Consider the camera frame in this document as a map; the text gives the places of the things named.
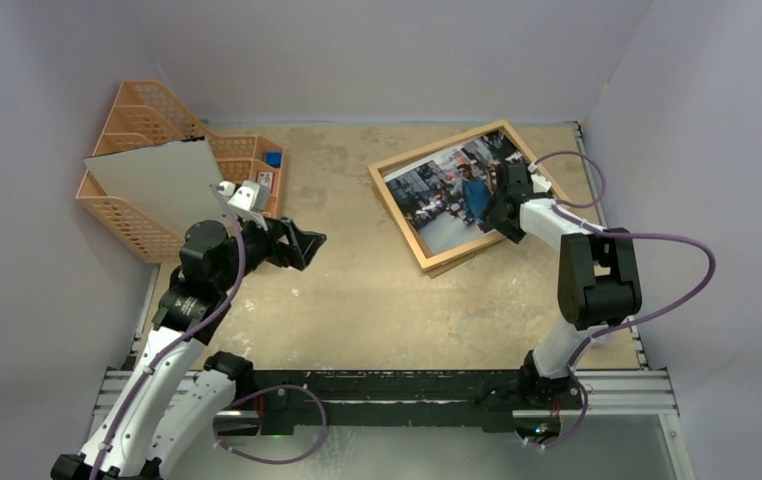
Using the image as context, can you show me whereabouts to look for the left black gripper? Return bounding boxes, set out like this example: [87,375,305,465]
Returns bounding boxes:
[215,209,324,291]

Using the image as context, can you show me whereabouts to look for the street scene photo print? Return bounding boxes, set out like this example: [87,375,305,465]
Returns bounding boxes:
[383,130,526,255]

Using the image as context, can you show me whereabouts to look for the wooden picture frame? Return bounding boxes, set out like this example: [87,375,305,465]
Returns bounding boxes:
[368,120,561,273]

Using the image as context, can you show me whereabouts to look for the brown frame backing board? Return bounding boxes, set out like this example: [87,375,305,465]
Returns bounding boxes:
[425,253,476,278]

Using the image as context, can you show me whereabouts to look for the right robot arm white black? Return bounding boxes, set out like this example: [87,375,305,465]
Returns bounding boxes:
[482,163,642,407]

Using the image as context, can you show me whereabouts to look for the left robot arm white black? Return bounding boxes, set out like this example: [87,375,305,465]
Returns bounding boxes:
[50,218,327,479]

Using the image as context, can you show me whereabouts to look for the red white small box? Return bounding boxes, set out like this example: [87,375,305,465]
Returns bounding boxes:
[256,171,274,189]

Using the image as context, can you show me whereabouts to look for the blue small item in organizer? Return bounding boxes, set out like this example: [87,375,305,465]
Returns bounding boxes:
[264,151,283,168]

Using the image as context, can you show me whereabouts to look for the white board in organizer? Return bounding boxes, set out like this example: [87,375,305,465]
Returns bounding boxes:
[83,137,223,236]

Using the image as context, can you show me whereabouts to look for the orange plastic file organizer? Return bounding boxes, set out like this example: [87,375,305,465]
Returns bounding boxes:
[76,80,286,263]

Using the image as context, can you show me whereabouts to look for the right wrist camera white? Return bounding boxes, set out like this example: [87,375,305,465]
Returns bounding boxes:
[528,163,552,193]

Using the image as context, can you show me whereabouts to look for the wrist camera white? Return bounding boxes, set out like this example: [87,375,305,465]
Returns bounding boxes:
[528,163,552,193]
[216,180,271,231]

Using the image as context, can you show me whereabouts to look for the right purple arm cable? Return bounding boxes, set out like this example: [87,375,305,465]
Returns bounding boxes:
[529,150,718,372]

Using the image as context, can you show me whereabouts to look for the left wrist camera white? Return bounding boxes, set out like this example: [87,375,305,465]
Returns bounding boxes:
[216,180,271,231]

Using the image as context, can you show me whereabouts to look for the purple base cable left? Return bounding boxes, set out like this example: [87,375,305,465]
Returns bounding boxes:
[212,384,328,466]

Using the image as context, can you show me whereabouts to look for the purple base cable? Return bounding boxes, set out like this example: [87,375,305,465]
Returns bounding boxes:
[212,384,328,466]
[520,374,593,452]

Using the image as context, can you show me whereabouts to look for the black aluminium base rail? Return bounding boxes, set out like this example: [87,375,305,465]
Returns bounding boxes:
[92,367,680,435]

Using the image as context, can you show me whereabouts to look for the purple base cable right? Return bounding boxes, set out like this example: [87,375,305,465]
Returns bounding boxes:
[520,374,593,452]

